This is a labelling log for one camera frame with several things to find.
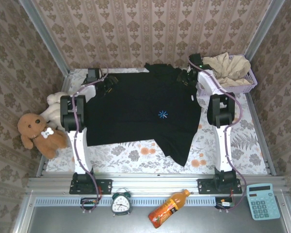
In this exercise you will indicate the dark green alarm clock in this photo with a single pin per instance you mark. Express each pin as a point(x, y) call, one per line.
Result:
point(121, 204)

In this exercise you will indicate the purple plastic basket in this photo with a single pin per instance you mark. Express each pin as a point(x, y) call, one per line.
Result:
point(242, 88)

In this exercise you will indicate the floral tablecloth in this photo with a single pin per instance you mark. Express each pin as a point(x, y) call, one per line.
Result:
point(126, 160)

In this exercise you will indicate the light blue calculator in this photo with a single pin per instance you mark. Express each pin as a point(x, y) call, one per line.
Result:
point(263, 204)

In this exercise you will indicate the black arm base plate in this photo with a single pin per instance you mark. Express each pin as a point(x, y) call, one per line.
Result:
point(203, 187)
point(105, 187)

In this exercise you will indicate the black connector board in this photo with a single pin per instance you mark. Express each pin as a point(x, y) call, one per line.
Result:
point(89, 202)
point(224, 203)

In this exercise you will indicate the brown plush dog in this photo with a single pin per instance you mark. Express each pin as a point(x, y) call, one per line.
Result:
point(31, 126)

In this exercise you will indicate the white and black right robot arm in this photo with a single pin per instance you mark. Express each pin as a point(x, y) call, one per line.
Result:
point(223, 150)

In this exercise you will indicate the aluminium frame beam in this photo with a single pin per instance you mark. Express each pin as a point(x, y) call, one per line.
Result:
point(148, 182)

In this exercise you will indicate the orange juice bottle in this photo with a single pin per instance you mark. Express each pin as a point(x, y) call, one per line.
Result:
point(167, 208)

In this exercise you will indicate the aluminium frame post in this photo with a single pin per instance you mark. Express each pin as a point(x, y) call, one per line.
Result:
point(264, 29)
point(51, 46)

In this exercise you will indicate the white plush toy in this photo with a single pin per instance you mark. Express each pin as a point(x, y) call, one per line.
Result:
point(53, 102)

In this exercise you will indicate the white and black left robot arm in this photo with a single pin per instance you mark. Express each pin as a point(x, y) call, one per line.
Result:
point(80, 150)

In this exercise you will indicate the black t-shirt with blue logo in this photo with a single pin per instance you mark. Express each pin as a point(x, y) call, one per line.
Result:
point(135, 109)

